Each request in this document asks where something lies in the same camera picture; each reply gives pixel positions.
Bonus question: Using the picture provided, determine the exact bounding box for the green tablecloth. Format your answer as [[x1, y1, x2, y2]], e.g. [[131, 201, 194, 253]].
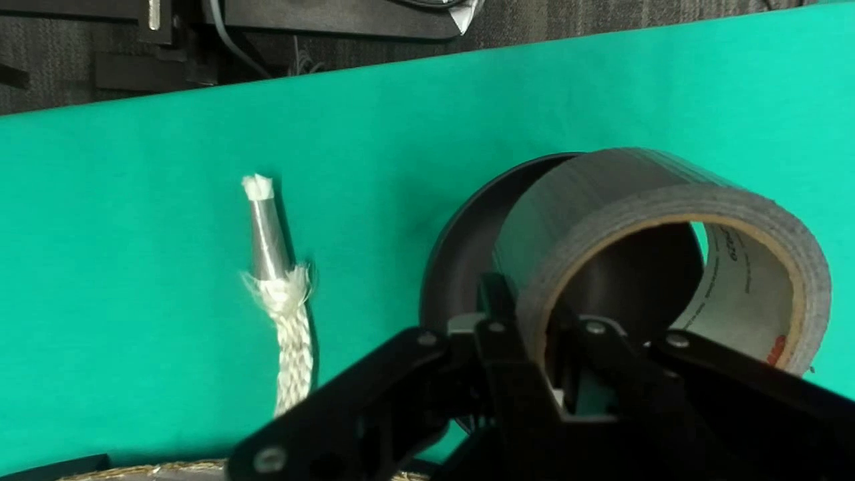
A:
[[0, 3, 855, 472]]

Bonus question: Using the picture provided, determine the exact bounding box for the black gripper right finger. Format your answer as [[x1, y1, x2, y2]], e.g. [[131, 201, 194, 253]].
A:
[[551, 314, 855, 481]]

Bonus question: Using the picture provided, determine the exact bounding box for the gray tape roll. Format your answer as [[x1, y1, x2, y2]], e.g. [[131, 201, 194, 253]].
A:
[[495, 149, 831, 373]]

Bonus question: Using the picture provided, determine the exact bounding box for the white braided rope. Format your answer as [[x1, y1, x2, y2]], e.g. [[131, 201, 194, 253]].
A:
[[237, 171, 317, 419]]

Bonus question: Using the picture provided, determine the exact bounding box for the curved black wooden board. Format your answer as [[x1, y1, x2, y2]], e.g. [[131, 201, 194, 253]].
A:
[[47, 456, 227, 481]]

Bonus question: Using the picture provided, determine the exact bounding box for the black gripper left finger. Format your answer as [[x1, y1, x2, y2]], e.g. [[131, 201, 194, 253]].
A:
[[223, 325, 499, 481]]

